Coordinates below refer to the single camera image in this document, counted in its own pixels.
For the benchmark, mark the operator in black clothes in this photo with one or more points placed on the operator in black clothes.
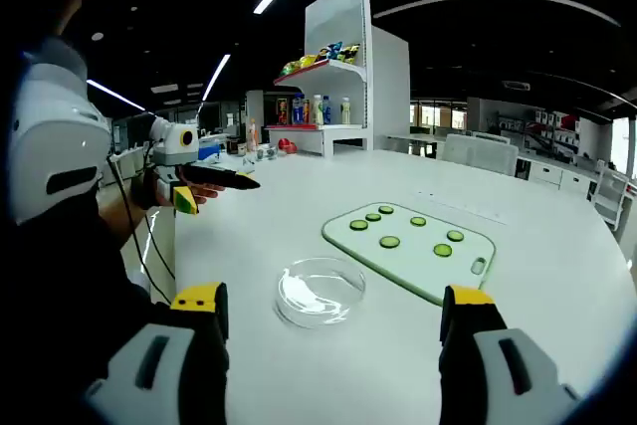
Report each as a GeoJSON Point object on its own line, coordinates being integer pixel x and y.
{"type": "Point", "coordinates": [60, 305]}

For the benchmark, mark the clear glass petri dish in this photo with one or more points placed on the clear glass petri dish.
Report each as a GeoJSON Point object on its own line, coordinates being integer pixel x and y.
{"type": "Point", "coordinates": [318, 318]}

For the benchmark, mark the orange drink bottle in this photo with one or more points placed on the orange drink bottle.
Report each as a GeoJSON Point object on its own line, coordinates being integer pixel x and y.
{"type": "Point", "coordinates": [253, 139]}

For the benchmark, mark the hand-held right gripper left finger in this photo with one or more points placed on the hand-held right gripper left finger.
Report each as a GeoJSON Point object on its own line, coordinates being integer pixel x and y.
{"type": "Point", "coordinates": [164, 375]}

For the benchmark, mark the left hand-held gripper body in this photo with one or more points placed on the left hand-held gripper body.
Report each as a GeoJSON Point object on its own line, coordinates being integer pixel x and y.
{"type": "Point", "coordinates": [174, 146]}

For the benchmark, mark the white worn chest device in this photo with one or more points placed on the white worn chest device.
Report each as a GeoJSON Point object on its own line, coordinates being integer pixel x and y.
{"type": "Point", "coordinates": [60, 136]}

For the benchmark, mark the red round object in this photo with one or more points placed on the red round object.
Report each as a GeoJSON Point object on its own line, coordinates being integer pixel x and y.
{"type": "Point", "coordinates": [292, 148]}
{"type": "Point", "coordinates": [283, 143]}

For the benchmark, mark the person's left hand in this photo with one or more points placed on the person's left hand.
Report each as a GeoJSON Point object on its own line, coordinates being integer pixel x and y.
{"type": "Point", "coordinates": [206, 193]}

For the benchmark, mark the shelf of red white boxes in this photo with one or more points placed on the shelf of red white boxes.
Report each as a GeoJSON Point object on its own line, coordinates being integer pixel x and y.
{"type": "Point", "coordinates": [552, 134]}

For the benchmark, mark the white shelf unit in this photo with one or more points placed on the white shelf unit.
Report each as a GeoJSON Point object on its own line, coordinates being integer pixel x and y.
{"type": "Point", "coordinates": [338, 22]}

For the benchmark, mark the white green-edged cutting board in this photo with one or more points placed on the white green-edged cutting board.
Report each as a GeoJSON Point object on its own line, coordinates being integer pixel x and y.
{"type": "Point", "coordinates": [423, 271]}

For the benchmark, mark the small glass jar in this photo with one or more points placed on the small glass jar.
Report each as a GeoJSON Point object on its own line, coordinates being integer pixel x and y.
{"type": "Point", "coordinates": [269, 152]}

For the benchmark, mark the row of drink bottles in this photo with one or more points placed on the row of drink bottles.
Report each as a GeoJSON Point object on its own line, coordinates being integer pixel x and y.
{"type": "Point", "coordinates": [317, 111]}

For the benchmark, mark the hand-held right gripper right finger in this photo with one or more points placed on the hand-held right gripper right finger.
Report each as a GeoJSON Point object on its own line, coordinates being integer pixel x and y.
{"type": "Point", "coordinates": [478, 375]}

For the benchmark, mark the pile of snack packets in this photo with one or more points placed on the pile of snack packets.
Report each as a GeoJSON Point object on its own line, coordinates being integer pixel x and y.
{"type": "Point", "coordinates": [318, 59]}

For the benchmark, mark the blue box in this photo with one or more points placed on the blue box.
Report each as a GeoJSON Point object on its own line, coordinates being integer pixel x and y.
{"type": "Point", "coordinates": [209, 152]}

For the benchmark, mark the group of cucumber slices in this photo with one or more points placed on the group of cucumber slices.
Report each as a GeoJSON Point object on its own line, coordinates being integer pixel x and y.
{"type": "Point", "coordinates": [389, 242]}

